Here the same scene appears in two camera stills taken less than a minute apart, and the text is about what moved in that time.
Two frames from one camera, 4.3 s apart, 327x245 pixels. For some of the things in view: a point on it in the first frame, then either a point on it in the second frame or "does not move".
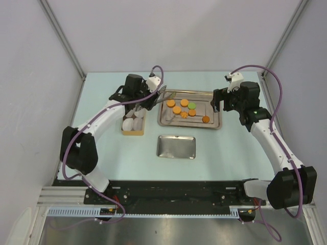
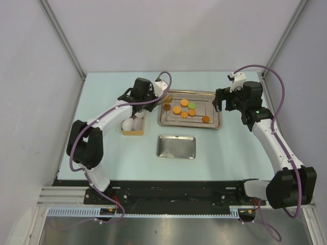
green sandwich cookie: [191, 105] does not move
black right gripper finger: [226, 104] does not move
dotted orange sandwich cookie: [170, 103] → [167, 107]
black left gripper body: [148, 103] does not move
